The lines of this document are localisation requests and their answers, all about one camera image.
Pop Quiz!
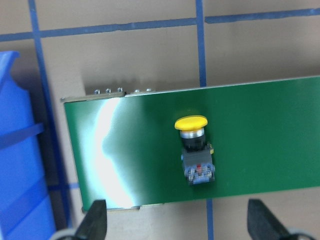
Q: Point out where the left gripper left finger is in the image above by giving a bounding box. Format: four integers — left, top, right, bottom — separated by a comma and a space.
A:
75, 199, 108, 240

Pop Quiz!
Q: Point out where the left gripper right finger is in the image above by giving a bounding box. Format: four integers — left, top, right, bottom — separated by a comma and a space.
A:
247, 198, 290, 240

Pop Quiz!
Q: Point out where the yellow mushroom push button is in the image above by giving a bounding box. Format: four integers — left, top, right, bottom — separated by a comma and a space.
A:
174, 115, 216, 185

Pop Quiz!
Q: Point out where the left blue plastic bin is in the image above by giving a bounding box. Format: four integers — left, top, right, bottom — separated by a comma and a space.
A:
0, 51, 56, 240

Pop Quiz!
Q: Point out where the green conveyor belt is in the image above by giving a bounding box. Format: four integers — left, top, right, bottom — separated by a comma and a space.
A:
63, 76, 320, 210

